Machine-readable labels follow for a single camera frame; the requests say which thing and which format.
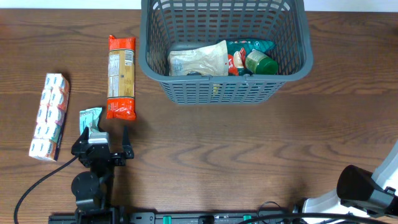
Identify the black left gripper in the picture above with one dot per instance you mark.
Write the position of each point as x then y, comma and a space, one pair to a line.
120, 159

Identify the orange biscuit packet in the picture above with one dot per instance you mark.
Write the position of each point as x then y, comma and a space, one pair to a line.
121, 78

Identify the beige paper pouch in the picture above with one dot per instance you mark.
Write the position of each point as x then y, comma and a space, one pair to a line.
210, 60

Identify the green Nescafe coffee bag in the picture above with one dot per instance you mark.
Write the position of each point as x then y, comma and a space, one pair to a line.
238, 50

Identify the green lid jar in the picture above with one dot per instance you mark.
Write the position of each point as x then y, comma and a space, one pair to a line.
260, 63

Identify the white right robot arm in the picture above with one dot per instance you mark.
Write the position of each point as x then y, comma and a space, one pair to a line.
360, 192

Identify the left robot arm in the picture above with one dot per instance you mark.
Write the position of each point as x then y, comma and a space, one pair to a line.
93, 189

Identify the mint green tissue pouch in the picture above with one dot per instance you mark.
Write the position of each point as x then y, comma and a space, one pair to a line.
90, 118

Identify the Kleenex tissue multipack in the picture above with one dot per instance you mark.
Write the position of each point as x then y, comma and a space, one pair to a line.
50, 119

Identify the grey plastic lattice basket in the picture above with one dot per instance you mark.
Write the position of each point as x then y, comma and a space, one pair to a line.
168, 25

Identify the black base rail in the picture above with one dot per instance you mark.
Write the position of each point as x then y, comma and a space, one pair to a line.
174, 217

